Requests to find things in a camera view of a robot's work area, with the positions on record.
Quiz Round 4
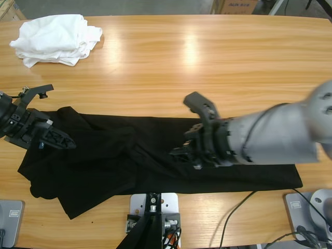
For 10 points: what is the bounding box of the white printed cardboard box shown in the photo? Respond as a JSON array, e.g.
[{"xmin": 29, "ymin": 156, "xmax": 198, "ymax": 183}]
[{"xmin": 209, "ymin": 0, "xmax": 259, "ymax": 15}]

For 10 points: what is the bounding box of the long black table cable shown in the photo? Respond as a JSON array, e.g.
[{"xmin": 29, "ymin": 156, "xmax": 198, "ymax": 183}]
[{"xmin": 219, "ymin": 188, "xmax": 332, "ymax": 249}]

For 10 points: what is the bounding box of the orange cable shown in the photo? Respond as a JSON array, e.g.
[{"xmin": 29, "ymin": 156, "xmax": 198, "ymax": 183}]
[{"xmin": 165, "ymin": 231, "xmax": 180, "ymax": 246}]

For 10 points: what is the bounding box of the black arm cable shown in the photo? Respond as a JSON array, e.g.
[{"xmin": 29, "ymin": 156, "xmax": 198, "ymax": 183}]
[{"xmin": 241, "ymin": 108, "xmax": 268, "ymax": 156}]

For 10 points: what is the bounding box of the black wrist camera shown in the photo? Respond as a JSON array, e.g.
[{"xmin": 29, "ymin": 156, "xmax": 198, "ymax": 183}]
[
  {"xmin": 183, "ymin": 91, "xmax": 223, "ymax": 125},
  {"xmin": 18, "ymin": 84, "xmax": 54, "ymax": 109}
]

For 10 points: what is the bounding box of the black metal corner bracket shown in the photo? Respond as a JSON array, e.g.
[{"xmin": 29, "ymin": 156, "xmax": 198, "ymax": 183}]
[
  {"xmin": 125, "ymin": 213, "xmax": 142, "ymax": 233},
  {"xmin": 162, "ymin": 212, "xmax": 182, "ymax": 236}
]

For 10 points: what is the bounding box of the white mount block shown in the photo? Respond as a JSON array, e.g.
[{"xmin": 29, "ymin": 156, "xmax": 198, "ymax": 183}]
[{"xmin": 129, "ymin": 192, "xmax": 180, "ymax": 234}]

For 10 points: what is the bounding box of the black tripod leg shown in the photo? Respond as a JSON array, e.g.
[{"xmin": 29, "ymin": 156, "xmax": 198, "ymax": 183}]
[{"xmin": 305, "ymin": 0, "xmax": 332, "ymax": 19}]

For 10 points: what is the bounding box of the dark camera post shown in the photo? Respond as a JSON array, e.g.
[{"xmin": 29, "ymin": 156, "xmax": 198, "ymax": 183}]
[{"xmin": 115, "ymin": 191, "xmax": 163, "ymax": 249}]

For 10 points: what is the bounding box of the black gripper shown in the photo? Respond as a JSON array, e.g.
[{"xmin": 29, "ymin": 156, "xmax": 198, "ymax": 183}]
[
  {"xmin": 170, "ymin": 120, "xmax": 237, "ymax": 170},
  {"xmin": 0, "ymin": 91, "xmax": 77, "ymax": 151}
]

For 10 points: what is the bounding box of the white folded shirt pile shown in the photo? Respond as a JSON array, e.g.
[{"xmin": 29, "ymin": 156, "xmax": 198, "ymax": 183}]
[{"xmin": 9, "ymin": 13, "xmax": 103, "ymax": 69}]

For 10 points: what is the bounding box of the black polo shirt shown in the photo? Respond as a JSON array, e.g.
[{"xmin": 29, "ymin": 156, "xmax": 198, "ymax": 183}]
[{"xmin": 17, "ymin": 106, "xmax": 303, "ymax": 220}]

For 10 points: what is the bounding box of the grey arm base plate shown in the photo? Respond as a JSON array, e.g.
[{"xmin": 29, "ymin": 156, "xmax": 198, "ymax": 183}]
[
  {"xmin": 283, "ymin": 188, "xmax": 332, "ymax": 243},
  {"xmin": 0, "ymin": 199, "xmax": 26, "ymax": 248}
]

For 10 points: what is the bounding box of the grey metal stand leg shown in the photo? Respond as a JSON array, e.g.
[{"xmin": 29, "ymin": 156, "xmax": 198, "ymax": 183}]
[{"xmin": 268, "ymin": 0, "xmax": 286, "ymax": 16}]

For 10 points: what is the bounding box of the black cable at base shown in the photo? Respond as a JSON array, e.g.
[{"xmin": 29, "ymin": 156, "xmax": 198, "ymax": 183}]
[{"xmin": 267, "ymin": 225, "xmax": 332, "ymax": 249}]

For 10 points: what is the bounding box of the brown cardboard box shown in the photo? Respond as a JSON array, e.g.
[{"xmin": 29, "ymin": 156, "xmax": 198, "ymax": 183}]
[{"xmin": 0, "ymin": 0, "xmax": 27, "ymax": 21}]

